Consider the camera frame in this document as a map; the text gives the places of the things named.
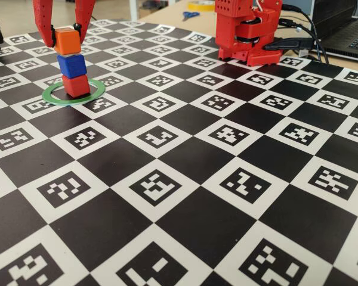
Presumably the blue cube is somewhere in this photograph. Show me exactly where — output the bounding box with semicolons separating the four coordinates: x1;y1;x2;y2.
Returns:
57;53;87;79

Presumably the black laptop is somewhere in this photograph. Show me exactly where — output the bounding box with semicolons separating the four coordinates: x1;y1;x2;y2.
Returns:
311;0;358;62

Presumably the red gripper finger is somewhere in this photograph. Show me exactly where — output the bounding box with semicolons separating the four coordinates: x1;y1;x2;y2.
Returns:
32;0;57;48
73;0;97;45

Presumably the black white marker mat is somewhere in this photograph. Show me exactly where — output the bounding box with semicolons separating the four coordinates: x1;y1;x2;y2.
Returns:
0;17;358;286

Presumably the thick black cable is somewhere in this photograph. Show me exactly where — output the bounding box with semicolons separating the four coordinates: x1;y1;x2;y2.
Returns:
282;4;331;64

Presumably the orange cube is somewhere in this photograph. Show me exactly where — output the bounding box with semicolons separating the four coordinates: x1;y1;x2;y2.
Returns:
53;26;82;57

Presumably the yellow tape roll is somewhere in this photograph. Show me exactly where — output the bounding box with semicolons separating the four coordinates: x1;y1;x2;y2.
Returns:
187;0;215;11

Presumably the green ring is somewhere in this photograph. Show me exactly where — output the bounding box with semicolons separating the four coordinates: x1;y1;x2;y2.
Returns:
41;79;106;107

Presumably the black usb cable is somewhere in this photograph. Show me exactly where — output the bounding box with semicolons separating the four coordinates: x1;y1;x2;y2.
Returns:
279;18;325;63

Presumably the red cube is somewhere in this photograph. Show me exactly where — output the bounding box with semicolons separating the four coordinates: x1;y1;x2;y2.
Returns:
61;74;91;98

